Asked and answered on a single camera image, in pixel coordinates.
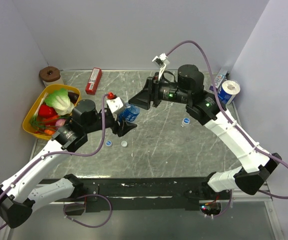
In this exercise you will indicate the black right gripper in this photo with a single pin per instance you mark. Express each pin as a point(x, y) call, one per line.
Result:
point(142, 99)

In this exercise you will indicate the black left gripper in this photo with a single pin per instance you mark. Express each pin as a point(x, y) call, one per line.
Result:
point(122, 129)

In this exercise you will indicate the blue label Pocari bottle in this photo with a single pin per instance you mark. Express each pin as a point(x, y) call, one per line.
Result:
point(129, 114)

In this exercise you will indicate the white upturned bottle cap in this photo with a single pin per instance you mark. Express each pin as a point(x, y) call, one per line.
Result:
point(124, 144)

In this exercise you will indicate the blue Pocari bottle cap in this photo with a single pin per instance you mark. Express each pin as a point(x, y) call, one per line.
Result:
point(108, 143)

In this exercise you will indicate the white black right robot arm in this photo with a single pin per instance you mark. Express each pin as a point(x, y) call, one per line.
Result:
point(201, 105)

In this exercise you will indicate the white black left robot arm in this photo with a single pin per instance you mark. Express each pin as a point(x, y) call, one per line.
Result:
point(20, 196)

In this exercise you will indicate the red flat box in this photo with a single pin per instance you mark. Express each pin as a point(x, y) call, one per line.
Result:
point(93, 81)

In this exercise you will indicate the dark purple toy eggplant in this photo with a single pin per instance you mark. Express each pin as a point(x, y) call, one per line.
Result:
point(73, 97)

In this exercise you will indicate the pink toy radish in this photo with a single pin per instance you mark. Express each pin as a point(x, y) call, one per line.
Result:
point(60, 122)

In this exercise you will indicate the white green toy cabbage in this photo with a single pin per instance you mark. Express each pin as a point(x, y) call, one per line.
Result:
point(60, 102)

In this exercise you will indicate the orange toy carrot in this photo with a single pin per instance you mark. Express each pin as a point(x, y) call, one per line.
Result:
point(46, 132)

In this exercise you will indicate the red toy pepper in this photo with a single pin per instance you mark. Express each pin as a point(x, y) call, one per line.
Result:
point(46, 111)

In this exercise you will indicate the wrapped toilet paper roll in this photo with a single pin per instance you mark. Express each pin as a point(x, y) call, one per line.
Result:
point(228, 90)

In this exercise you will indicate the yellow plastic basket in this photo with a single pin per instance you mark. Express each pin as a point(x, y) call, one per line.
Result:
point(32, 121)

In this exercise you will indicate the brown lid white canister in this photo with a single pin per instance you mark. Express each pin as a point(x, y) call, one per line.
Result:
point(50, 75)

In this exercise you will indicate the silver white left wrist camera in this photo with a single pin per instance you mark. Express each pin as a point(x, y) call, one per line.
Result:
point(116, 105)

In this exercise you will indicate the red cable connector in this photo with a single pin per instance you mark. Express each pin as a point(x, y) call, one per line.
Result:
point(111, 96)

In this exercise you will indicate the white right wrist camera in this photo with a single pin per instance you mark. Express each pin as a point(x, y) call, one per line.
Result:
point(161, 61)

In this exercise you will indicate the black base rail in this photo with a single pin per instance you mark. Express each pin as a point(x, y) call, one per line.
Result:
point(147, 193)

